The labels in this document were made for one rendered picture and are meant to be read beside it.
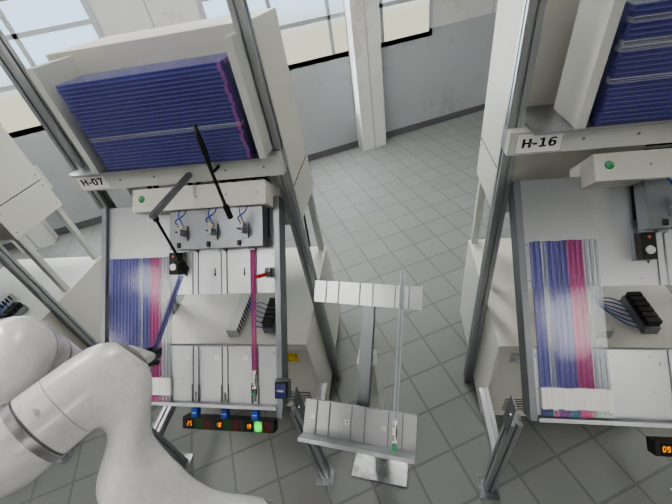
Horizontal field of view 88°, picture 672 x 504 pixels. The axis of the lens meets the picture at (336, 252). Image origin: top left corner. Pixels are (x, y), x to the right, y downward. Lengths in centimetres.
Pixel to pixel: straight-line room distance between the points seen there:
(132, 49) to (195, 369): 106
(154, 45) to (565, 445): 225
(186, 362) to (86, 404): 81
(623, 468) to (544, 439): 29
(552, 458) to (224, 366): 148
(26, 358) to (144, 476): 24
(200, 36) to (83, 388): 100
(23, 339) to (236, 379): 75
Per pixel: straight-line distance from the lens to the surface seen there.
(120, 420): 61
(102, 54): 146
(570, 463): 204
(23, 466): 62
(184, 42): 130
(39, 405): 61
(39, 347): 70
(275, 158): 114
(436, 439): 195
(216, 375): 134
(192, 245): 127
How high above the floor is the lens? 181
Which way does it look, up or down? 39 degrees down
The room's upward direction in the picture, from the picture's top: 11 degrees counter-clockwise
